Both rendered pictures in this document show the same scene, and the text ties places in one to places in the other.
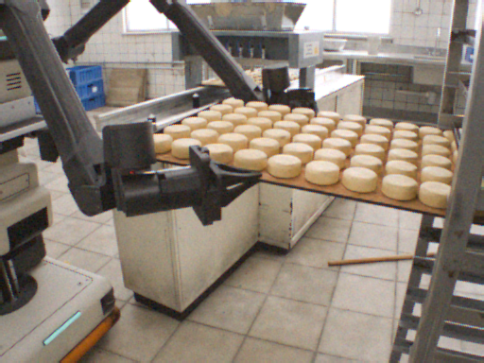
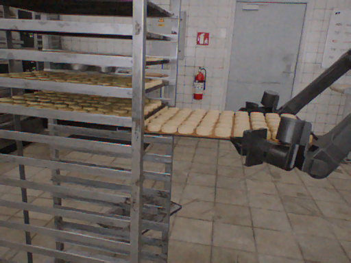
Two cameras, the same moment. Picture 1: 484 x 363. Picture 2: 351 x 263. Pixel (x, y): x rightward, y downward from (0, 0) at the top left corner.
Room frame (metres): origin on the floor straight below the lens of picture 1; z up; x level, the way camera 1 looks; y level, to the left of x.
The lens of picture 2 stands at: (1.68, -0.49, 1.27)
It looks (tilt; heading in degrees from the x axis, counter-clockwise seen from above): 16 degrees down; 169
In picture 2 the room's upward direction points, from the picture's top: 3 degrees clockwise
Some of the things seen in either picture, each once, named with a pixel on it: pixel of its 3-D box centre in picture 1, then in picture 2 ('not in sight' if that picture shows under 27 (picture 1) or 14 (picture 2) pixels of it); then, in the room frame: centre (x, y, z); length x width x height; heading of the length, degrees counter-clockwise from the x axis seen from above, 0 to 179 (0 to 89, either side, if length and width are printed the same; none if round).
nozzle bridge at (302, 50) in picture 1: (246, 62); not in sight; (2.17, 0.00, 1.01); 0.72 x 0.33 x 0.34; 60
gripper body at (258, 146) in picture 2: (293, 107); (262, 149); (1.02, -0.12, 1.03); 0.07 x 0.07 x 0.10; 22
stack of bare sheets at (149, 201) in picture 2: not in sight; (139, 212); (-0.36, -0.34, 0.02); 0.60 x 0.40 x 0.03; 132
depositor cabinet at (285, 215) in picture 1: (282, 146); not in sight; (2.59, -0.24, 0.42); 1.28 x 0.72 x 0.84; 150
